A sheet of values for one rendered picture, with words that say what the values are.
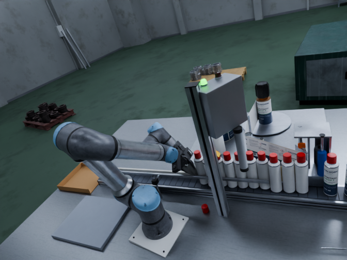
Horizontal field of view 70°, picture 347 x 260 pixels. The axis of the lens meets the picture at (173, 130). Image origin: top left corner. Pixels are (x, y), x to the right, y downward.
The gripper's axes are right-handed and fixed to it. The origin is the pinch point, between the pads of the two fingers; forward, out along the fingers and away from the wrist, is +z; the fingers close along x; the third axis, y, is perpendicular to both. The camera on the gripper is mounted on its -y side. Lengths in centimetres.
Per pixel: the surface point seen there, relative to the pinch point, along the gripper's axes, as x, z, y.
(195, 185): 3.3, 4.4, -2.0
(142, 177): 34.9, -13.9, 1.2
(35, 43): 727, -495, 629
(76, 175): 91, -41, 3
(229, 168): -20.8, 3.5, -2.1
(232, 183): -16.0, 11.8, -2.1
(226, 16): 219, -59, 1061
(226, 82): -51, -33, -10
